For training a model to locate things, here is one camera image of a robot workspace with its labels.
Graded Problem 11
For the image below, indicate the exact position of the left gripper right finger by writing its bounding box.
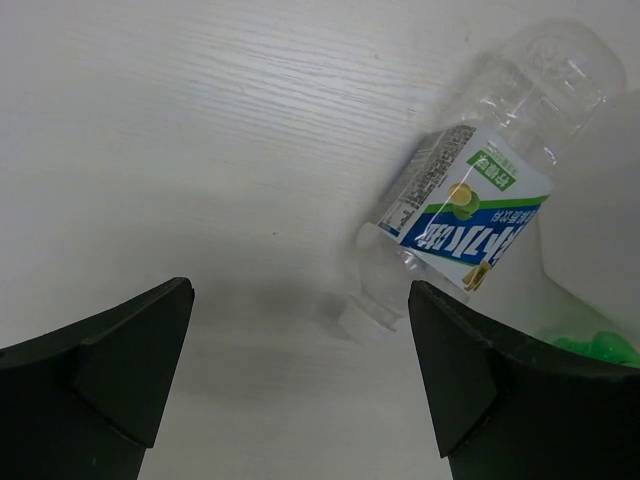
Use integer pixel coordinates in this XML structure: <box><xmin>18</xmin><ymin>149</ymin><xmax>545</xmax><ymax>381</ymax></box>
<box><xmin>408</xmin><ymin>281</ymin><xmax>639</xmax><ymax>479</ymax></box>

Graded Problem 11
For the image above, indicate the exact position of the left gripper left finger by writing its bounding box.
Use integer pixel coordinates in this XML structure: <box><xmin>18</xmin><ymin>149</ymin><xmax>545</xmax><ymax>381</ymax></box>
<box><xmin>1</xmin><ymin>277</ymin><xmax>194</xmax><ymax>479</ymax></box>

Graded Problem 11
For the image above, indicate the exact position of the clear bottle white green label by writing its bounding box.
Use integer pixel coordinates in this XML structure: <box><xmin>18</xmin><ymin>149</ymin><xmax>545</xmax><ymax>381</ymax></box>
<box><xmin>338</xmin><ymin>19</ymin><xmax>626</xmax><ymax>344</ymax></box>

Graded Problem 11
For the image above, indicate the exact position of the white octagonal plastic bin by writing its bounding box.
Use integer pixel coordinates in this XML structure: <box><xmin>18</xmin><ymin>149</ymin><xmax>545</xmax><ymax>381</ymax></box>
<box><xmin>539</xmin><ymin>91</ymin><xmax>639</xmax><ymax>330</ymax></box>

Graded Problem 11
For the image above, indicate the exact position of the green plastic bottle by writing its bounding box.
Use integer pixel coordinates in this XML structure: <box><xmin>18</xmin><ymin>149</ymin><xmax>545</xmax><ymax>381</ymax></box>
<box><xmin>540</xmin><ymin>324</ymin><xmax>639</xmax><ymax>369</ymax></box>

